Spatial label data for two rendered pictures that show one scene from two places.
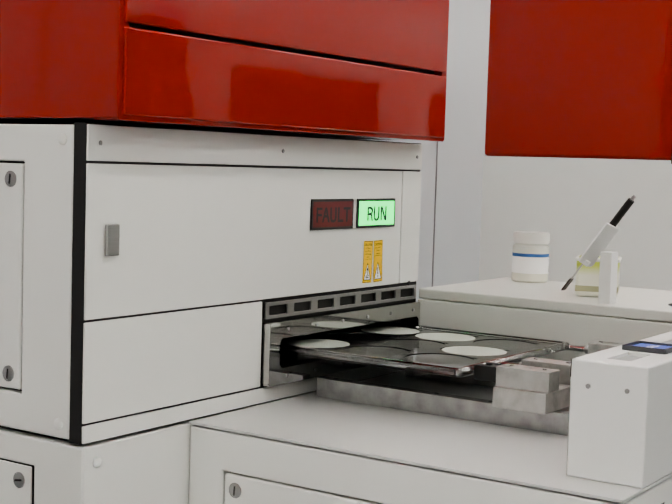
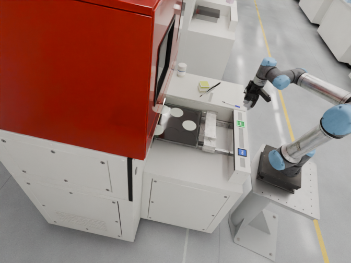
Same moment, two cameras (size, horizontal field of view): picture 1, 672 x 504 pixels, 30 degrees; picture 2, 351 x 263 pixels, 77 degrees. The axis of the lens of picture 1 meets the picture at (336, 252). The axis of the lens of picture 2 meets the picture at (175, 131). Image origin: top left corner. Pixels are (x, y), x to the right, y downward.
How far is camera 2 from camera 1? 1.39 m
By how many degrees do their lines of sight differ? 51
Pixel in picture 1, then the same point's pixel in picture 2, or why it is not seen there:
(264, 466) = (163, 179)
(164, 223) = not seen: hidden behind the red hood
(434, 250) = not seen: outside the picture
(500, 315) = (185, 102)
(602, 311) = (209, 104)
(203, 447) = (147, 175)
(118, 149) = not seen: hidden behind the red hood
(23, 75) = (103, 144)
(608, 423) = (239, 177)
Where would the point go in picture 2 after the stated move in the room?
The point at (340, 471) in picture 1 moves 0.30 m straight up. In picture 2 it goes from (182, 182) to (191, 153)
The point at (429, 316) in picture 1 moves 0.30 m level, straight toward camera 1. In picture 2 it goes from (167, 99) to (181, 127)
